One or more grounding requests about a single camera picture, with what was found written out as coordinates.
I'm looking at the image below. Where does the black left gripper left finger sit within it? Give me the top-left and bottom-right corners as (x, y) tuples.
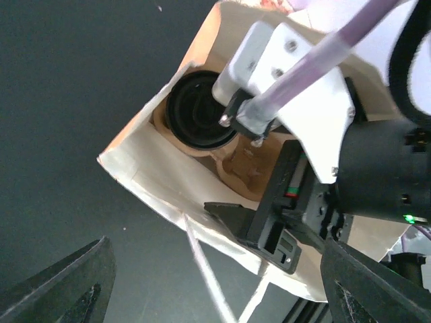
(1, 236), (117, 322)

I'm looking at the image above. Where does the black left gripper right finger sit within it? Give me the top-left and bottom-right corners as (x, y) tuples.
(320, 239), (430, 322)

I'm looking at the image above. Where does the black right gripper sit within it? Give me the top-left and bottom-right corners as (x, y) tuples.
(204, 141), (353, 273)

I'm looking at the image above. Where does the brown paper takeout bag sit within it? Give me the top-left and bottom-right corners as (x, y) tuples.
(96, 0), (418, 323)

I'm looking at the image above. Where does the black lid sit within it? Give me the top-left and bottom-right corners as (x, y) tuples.
(165, 70), (236, 151)

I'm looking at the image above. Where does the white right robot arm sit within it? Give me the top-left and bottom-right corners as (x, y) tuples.
(204, 1), (430, 273)

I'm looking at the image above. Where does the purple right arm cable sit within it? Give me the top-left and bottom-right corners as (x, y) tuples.
(235, 0), (398, 134)

